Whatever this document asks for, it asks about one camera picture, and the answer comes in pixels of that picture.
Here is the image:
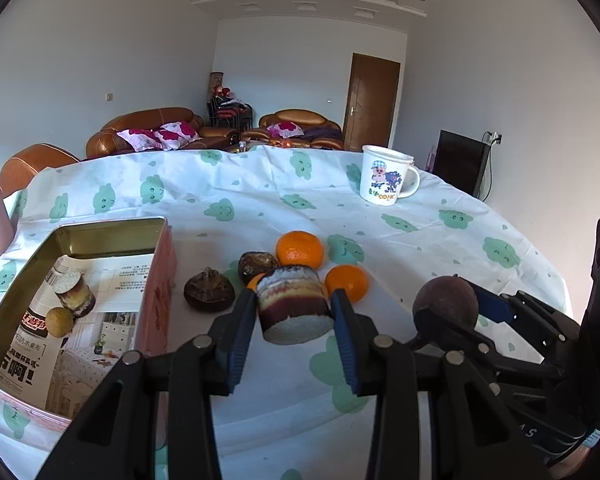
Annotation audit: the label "dark purple passion fruit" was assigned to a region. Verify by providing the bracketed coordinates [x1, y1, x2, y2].
[412, 275, 479, 330]

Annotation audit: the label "small orange mandarin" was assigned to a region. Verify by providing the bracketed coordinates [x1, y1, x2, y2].
[324, 264, 370, 304]

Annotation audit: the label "large orange mandarin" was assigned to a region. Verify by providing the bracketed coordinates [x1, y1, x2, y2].
[275, 231, 324, 270]

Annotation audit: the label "printed paper leaflet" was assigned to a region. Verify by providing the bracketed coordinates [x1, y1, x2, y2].
[0, 254, 152, 418]

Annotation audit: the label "pink metal tin box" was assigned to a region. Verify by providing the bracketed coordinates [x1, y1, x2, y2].
[0, 217, 176, 437]

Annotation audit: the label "small yellow-brown longan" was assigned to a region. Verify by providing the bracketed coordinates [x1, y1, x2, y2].
[45, 307, 74, 338]

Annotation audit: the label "sugarcane piece in tin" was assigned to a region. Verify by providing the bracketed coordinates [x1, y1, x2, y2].
[53, 270, 96, 318]

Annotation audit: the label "white cartoon mug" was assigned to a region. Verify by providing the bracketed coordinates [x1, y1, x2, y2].
[358, 145, 420, 206]

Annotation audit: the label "black television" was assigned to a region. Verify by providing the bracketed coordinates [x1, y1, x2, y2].
[432, 130, 491, 198]

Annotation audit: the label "dark brown mangosteen front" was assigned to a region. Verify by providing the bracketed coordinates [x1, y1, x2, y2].
[183, 266, 236, 313]

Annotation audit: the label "brown leather small sofa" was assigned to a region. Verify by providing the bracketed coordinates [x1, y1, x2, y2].
[239, 108, 344, 151]

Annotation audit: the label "pink floral pillow small sofa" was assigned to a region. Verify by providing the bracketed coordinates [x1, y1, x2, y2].
[266, 122, 304, 139]

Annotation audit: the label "brown wooden door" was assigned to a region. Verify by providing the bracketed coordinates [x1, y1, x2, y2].
[343, 53, 401, 152]

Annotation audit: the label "cluttered coffee table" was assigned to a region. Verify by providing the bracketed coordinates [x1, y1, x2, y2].
[225, 140, 311, 154]

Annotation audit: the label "stacked dark chairs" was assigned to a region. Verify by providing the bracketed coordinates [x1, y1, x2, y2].
[207, 72, 253, 132]

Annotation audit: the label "pink floral pillow left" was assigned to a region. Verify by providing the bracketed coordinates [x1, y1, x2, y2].
[117, 128, 164, 153]

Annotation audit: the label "pink floral pillow right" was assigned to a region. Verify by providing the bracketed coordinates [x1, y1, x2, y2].
[154, 122, 201, 151]

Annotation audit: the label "brown leather long sofa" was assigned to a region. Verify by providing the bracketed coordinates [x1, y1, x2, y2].
[85, 107, 239, 159]

